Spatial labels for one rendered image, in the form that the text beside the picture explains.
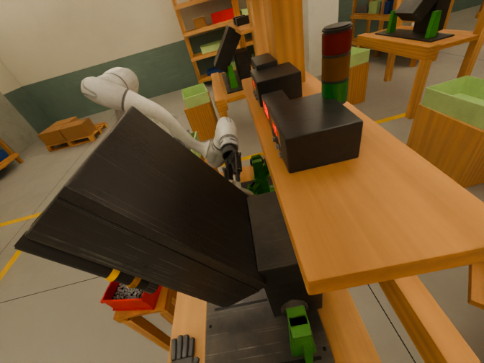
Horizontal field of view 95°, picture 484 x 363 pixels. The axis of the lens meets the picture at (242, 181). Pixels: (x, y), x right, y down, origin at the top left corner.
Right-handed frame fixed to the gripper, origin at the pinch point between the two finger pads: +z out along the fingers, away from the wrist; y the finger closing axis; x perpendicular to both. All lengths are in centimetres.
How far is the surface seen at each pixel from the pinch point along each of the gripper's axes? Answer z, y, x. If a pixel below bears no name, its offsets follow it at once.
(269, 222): 23.4, 12.7, 1.8
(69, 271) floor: -35, -243, -56
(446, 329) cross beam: 57, 40, 12
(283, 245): 32.2, 16.2, 2.0
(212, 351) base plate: 54, -27, -1
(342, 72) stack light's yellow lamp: 16, 56, -13
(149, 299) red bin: 31, -56, -17
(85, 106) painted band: -621, -518, -154
